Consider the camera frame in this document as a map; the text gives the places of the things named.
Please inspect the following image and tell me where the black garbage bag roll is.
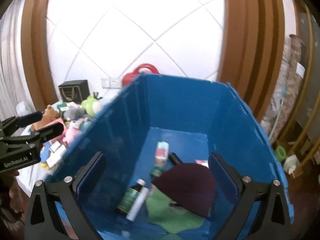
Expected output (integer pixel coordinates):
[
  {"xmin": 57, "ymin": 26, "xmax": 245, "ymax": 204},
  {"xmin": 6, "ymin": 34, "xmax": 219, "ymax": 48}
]
[{"xmin": 168, "ymin": 152, "xmax": 183, "ymax": 166}]

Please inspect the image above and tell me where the pink white tissue pack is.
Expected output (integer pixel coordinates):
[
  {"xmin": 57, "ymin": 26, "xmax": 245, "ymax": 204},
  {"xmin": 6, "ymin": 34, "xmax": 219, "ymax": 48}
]
[{"xmin": 50, "ymin": 118, "xmax": 68, "ymax": 144}]

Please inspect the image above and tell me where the white cylindrical tube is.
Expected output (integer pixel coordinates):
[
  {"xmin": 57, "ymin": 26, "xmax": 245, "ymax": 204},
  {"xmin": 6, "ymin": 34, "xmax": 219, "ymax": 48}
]
[{"xmin": 126, "ymin": 187, "xmax": 149, "ymax": 222}]

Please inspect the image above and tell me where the black gift box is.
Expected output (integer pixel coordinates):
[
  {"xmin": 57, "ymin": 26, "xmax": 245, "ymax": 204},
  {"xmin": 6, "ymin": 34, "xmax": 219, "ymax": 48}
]
[{"xmin": 58, "ymin": 80, "xmax": 90, "ymax": 104}]

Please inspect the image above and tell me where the dark glass medicine bottle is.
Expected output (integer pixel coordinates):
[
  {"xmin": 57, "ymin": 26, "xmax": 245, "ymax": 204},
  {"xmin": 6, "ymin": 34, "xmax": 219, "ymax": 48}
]
[{"xmin": 117, "ymin": 179, "xmax": 145, "ymax": 215}]

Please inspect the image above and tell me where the green cloth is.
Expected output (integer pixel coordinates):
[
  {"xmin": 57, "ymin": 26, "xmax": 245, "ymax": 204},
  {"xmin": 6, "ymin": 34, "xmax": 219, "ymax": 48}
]
[{"xmin": 145, "ymin": 189, "xmax": 204, "ymax": 234}]

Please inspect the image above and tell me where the brown teddy bear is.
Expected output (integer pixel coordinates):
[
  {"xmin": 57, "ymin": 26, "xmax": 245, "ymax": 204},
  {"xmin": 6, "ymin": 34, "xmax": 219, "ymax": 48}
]
[{"xmin": 30, "ymin": 105, "xmax": 59, "ymax": 132}]

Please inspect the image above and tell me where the maroon knit beanie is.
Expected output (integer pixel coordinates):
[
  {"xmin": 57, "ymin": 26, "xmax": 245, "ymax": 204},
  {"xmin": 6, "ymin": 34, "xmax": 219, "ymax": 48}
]
[{"xmin": 152, "ymin": 163, "xmax": 217, "ymax": 217}]

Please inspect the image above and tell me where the small colourful carton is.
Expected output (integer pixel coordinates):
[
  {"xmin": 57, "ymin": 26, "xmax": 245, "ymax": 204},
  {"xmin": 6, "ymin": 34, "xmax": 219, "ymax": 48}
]
[{"xmin": 195, "ymin": 159, "xmax": 209, "ymax": 168}]

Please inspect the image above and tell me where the white wall socket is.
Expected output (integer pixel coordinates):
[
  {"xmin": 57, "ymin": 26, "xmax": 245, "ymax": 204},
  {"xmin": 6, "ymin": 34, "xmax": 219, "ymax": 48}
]
[{"xmin": 101, "ymin": 78, "xmax": 122, "ymax": 89}]

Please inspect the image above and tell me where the teal pink tissue pack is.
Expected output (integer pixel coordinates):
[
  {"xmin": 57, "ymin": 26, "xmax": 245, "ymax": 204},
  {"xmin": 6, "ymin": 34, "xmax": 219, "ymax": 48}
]
[{"xmin": 155, "ymin": 141, "xmax": 169, "ymax": 168}]

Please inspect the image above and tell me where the blue plastic storage bin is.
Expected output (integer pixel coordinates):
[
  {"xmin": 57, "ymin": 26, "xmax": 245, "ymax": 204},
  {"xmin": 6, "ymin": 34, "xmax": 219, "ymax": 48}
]
[{"xmin": 45, "ymin": 74, "xmax": 288, "ymax": 239}]

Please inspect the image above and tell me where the grey plush toy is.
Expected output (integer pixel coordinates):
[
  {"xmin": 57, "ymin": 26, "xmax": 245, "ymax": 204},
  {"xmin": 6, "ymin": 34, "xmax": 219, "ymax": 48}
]
[{"xmin": 63, "ymin": 106, "xmax": 88, "ymax": 121}]

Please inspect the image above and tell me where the green frog plush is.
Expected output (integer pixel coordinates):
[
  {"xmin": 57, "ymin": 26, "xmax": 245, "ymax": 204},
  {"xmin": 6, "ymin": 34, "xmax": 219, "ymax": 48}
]
[{"xmin": 81, "ymin": 92, "xmax": 103, "ymax": 117}]

